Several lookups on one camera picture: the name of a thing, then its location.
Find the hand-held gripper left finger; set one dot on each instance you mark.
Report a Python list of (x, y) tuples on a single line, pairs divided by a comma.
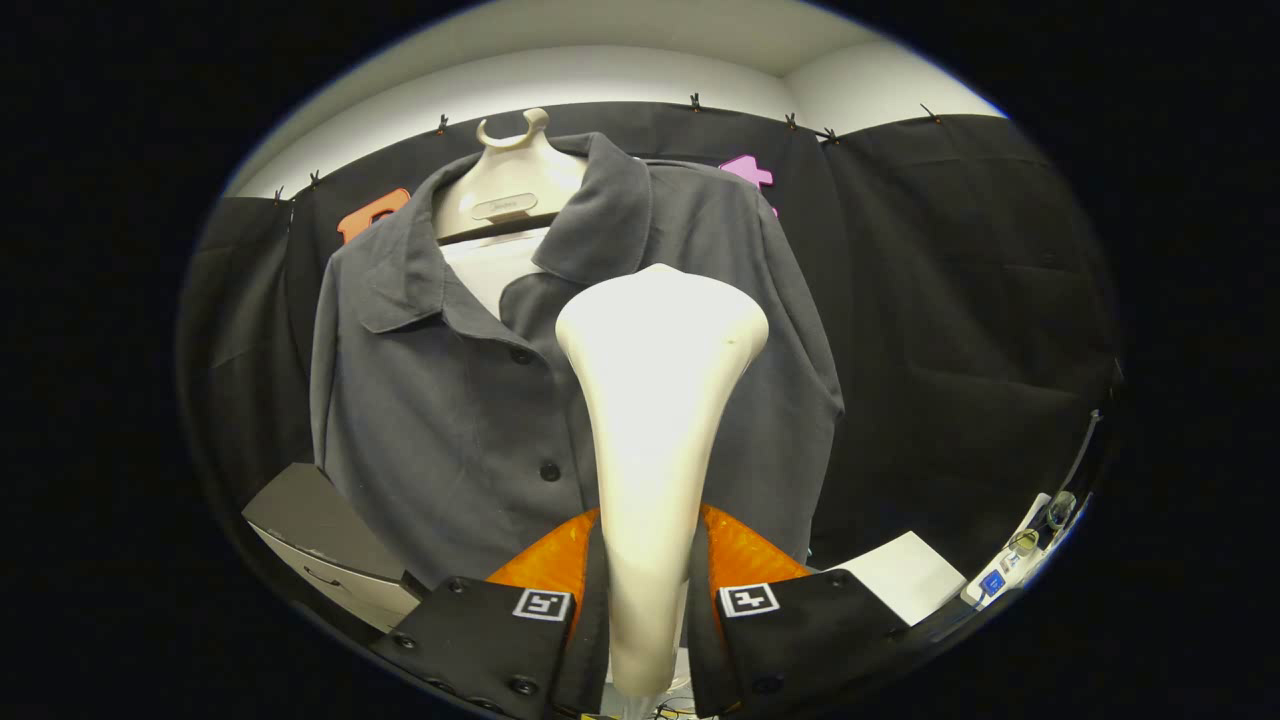
[(500, 640)]

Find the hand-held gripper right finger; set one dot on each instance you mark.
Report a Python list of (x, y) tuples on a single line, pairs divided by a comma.
[(800, 640)]

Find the grey button shirt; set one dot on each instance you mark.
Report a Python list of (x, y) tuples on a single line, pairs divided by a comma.
[(440, 420)]

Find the white garment steamer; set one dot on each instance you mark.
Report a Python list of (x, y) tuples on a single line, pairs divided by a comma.
[(655, 400)]

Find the cream garment hanger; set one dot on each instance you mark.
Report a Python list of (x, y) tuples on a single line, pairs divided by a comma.
[(510, 185)]

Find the white cabinet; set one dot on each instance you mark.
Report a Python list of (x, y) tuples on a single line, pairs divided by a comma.
[(900, 575)]

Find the blue device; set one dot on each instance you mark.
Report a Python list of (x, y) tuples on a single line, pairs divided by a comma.
[(992, 583)]

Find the grey drawer cabinet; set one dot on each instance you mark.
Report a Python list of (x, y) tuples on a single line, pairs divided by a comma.
[(310, 520)]

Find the white side desk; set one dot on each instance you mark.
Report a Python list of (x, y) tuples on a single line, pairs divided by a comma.
[(1025, 550)]

